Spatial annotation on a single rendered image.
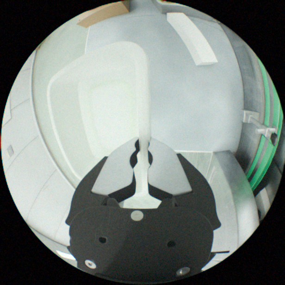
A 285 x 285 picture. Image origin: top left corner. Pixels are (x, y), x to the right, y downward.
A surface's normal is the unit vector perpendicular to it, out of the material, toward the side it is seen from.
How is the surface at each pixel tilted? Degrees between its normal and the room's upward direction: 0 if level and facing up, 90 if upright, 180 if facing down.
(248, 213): 90
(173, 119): 0
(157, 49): 0
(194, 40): 0
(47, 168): 90
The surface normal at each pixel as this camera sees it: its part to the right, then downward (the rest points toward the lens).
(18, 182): 0.97, -0.09
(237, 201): -0.20, -0.86
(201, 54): -0.17, 0.51
